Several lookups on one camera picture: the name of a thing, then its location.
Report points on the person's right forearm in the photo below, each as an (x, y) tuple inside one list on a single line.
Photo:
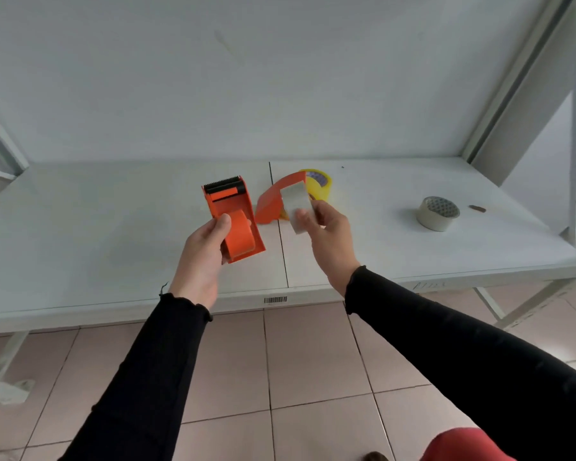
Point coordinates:
[(470, 360)]

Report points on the orange dispenser side cover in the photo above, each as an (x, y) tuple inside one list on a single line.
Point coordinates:
[(271, 201)]

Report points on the clear tape roll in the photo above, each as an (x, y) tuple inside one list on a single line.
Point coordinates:
[(295, 199)]

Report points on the person's left forearm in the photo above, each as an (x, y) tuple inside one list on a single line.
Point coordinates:
[(149, 384)]

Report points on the barcode sticker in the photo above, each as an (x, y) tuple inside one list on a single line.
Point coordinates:
[(275, 300)]

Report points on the person's right hand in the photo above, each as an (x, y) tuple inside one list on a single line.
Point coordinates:
[(333, 244)]

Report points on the small brown scrap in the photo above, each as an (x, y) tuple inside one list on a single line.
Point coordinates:
[(477, 208)]

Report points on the red cloth item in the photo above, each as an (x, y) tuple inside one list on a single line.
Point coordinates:
[(465, 446)]

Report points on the person's right thumb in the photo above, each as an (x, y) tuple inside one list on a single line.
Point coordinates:
[(305, 219)]

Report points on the person's left thumb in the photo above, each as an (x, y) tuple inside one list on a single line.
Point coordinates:
[(221, 228)]

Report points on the person's left hand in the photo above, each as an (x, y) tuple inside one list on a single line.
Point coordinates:
[(199, 264)]

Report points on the beige tape roll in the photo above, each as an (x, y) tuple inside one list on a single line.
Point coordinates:
[(437, 215)]

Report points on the yellow tape roll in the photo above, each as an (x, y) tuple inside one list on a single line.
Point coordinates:
[(322, 184)]

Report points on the orange tape dispenser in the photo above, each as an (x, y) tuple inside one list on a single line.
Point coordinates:
[(233, 204)]

